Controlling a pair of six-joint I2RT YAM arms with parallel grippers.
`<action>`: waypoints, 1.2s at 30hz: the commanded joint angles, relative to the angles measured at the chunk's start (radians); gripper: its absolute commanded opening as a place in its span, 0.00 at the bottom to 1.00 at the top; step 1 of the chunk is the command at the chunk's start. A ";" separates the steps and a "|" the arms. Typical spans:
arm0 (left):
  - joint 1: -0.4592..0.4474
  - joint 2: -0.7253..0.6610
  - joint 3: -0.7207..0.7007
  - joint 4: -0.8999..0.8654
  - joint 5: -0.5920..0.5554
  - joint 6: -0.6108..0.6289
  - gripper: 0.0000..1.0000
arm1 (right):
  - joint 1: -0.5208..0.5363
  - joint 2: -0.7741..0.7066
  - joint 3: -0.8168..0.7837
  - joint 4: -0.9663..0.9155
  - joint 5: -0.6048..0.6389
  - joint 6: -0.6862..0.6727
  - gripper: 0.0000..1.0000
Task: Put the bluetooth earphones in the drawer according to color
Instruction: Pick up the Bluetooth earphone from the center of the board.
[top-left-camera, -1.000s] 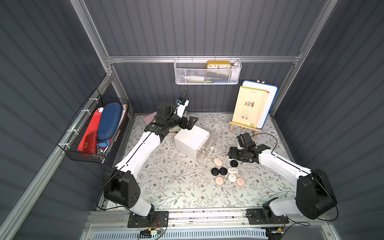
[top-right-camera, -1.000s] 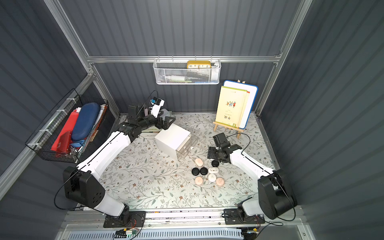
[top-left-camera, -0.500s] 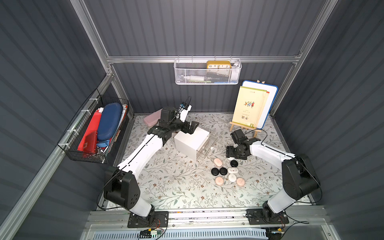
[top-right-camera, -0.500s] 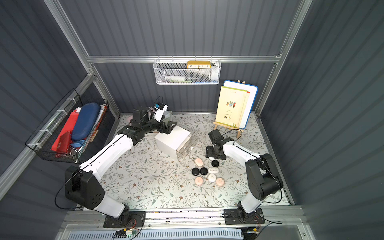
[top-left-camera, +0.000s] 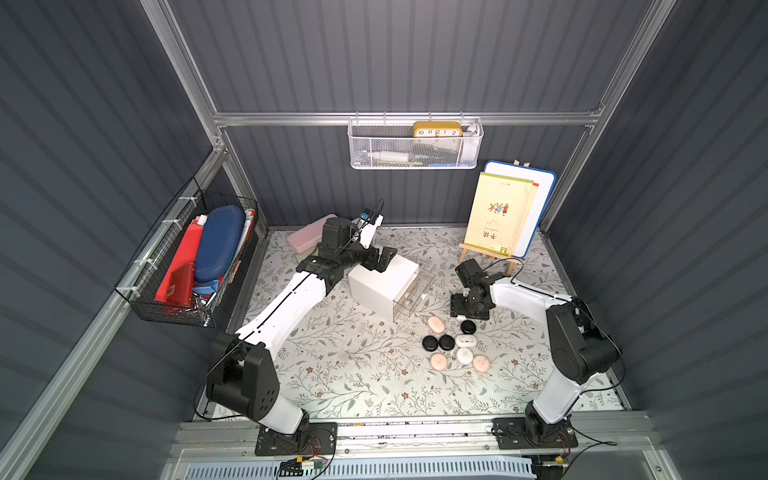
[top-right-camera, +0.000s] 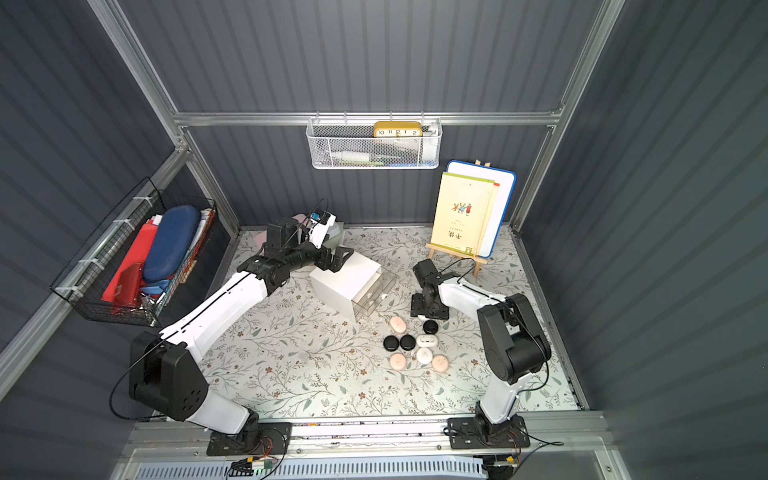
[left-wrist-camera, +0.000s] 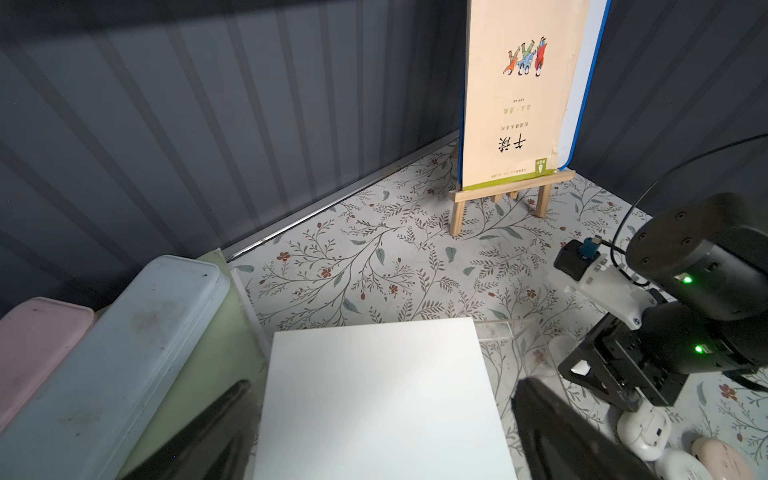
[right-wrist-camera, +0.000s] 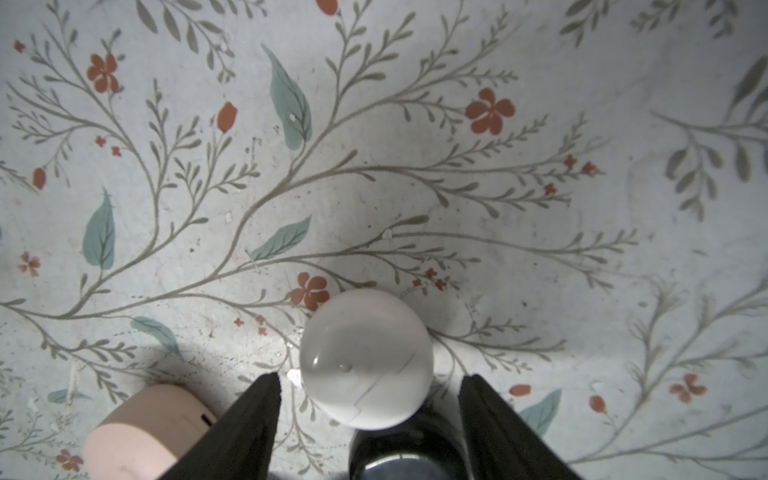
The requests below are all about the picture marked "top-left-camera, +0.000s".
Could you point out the green book box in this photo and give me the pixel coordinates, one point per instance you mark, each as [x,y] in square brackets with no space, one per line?
[304,255]

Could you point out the yellow booklet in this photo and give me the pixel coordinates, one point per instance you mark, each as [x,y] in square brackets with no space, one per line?
[499,213]

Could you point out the white earphone case lower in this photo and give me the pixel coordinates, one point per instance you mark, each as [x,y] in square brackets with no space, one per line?
[464,356]

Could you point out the pink earphone case lower left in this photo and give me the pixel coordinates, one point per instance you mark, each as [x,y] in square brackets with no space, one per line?
[438,362]

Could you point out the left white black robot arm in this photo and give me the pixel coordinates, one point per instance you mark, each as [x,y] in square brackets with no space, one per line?
[243,377]

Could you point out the yellow clock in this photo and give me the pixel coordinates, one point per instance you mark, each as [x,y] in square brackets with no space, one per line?
[437,129]

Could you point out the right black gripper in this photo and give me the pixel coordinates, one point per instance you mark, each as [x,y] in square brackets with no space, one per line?
[469,300]

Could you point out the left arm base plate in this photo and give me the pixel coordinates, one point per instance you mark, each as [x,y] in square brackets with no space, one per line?
[310,439]

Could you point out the black earphone case right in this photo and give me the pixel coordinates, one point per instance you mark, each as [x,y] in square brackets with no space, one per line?
[468,327]

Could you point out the white earphone case open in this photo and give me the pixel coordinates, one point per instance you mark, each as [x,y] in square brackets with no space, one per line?
[466,341]

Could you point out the pink earphone case lower right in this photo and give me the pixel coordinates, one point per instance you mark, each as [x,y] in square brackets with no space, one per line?
[481,364]

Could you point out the black earphone case middle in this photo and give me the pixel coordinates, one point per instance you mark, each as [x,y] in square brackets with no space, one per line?
[446,342]

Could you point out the navy blue case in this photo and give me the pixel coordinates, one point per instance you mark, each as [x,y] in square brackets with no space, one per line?
[219,242]

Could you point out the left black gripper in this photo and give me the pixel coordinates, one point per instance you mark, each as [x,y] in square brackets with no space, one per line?
[373,256]

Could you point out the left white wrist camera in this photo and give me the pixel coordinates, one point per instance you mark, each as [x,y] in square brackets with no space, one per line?
[368,223]

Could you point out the red folder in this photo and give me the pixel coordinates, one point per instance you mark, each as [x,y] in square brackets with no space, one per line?
[176,288]

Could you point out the pink earphone case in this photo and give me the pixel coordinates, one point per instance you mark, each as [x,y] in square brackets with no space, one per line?
[438,362]
[481,364]
[436,325]

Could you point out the white wire wall basket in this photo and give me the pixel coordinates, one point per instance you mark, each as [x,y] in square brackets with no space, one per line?
[387,143]

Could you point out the blue-framed whiteboard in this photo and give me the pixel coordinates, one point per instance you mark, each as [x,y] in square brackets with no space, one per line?
[545,181]

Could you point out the pink pencil case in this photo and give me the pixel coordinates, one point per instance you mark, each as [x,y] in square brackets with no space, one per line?
[307,237]

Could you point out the white drawer cabinet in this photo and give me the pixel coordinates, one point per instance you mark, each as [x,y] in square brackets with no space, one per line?
[380,291]

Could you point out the black earphone case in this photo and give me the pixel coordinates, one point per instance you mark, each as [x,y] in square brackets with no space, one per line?
[430,343]
[446,342]
[468,327]

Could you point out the black earphone case left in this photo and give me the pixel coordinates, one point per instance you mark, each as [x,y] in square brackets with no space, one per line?
[430,343]

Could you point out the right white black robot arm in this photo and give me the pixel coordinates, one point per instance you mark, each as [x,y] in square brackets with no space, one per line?
[580,349]

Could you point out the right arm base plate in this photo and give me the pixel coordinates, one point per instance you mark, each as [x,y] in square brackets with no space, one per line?
[518,433]

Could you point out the clear plastic drawer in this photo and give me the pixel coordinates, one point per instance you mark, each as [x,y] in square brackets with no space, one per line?
[414,294]

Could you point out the black wire side basket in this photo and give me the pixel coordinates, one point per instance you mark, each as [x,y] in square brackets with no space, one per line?
[214,302]

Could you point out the pink earphone case upper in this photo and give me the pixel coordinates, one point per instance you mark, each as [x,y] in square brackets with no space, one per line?
[436,325]

